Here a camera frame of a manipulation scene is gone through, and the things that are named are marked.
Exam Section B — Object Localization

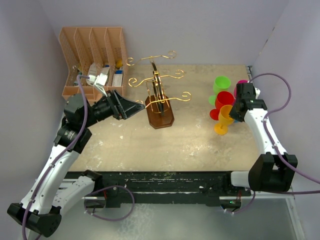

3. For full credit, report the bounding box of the white blue box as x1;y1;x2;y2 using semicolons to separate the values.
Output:
111;70;124;87

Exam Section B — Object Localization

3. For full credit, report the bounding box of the white medicine box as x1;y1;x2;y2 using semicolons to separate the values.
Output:
101;66;110;76

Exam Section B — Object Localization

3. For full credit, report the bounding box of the pink wine glass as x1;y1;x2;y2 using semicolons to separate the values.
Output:
232;79;249;97

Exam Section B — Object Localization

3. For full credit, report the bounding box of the gold black wine glass rack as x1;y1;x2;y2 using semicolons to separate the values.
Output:
124;50;192;130

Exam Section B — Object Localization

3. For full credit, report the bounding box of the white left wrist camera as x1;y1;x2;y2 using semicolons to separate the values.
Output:
86;73;108;96

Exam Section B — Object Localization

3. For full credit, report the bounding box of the peach plastic file organizer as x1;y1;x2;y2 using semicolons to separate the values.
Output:
58;26;129;99

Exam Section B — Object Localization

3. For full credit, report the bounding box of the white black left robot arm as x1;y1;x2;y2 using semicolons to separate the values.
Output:
7;90;145;238

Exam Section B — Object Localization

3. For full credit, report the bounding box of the green wine glass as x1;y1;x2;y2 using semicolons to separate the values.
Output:
208;76;231;105

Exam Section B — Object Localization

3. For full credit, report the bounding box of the yellow small object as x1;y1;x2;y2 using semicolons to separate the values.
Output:
115;59;123;69

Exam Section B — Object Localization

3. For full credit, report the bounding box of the yellow wine glass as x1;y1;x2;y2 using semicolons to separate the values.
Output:
213;104;234;136

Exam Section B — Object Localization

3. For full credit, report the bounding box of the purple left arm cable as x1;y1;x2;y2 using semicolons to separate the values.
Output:
21;74;90;240

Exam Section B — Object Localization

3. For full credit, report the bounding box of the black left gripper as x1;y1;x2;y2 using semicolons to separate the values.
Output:
82;89;144;128

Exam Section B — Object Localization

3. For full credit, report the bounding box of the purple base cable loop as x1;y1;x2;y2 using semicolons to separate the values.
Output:
83;184;135;221

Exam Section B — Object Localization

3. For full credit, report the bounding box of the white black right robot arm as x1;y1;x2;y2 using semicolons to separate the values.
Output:
222;82;298;196

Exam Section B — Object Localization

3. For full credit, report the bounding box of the red wine glass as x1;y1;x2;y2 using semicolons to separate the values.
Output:
209;91;235;121

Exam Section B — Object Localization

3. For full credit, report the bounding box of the aluminium table frame rail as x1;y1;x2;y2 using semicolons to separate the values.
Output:
57;171;296;208

